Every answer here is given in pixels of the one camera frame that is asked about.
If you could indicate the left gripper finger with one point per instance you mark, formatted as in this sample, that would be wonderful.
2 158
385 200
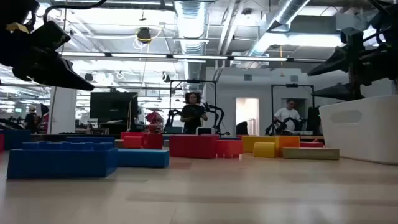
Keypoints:
53 73

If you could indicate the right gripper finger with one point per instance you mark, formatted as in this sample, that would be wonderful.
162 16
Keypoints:
337 91
337 62

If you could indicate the white plastic bin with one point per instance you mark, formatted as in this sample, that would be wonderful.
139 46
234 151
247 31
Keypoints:
367 140

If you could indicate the olive block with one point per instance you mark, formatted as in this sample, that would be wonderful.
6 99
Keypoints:
311 154

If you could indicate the small yellow block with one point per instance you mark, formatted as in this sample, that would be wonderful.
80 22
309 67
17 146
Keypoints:
264 150

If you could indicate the plain wooden block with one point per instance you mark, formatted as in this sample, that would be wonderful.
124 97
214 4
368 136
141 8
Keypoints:
119 143

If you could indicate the yellow studded block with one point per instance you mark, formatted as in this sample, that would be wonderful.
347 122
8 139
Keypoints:
252 143

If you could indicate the small blue studded block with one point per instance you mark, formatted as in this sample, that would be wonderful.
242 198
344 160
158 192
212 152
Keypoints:
230 138

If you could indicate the small red studded block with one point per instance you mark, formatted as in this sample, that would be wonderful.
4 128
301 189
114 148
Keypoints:
230 148

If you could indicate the black background robot arm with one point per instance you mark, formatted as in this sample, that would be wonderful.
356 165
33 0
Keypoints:
217 112
276 126
171 113

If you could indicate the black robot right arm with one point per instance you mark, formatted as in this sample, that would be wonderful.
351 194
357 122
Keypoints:
385 18

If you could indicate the black upright screen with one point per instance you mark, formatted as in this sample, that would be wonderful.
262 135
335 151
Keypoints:
313 119

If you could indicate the white pillar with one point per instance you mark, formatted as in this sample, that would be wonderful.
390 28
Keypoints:
63 112

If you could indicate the person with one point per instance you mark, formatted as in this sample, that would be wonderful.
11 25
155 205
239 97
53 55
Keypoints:
287 115
31 119
192 115

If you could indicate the large black monitor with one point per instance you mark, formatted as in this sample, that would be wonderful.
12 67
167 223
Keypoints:
112 107

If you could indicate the black ceiling device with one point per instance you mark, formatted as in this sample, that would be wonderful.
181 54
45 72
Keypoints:
144 34

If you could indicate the black office chair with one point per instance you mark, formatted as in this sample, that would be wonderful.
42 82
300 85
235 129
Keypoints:
242 129

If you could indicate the red background object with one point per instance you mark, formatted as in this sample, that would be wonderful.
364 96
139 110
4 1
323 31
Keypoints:
154 119

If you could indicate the white framed box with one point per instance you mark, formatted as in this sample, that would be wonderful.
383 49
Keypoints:
205 131

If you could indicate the overhead light bar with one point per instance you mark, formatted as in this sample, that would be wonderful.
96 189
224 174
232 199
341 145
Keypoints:
199 57

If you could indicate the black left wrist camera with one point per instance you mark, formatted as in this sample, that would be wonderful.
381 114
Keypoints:
49 35

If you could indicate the black gantry frame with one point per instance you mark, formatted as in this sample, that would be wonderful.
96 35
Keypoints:
292 85
192 81

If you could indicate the black table frame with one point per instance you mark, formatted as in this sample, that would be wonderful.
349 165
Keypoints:
46 137

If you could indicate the silver ventilation duct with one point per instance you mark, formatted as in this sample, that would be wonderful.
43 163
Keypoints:
190 28
280 18

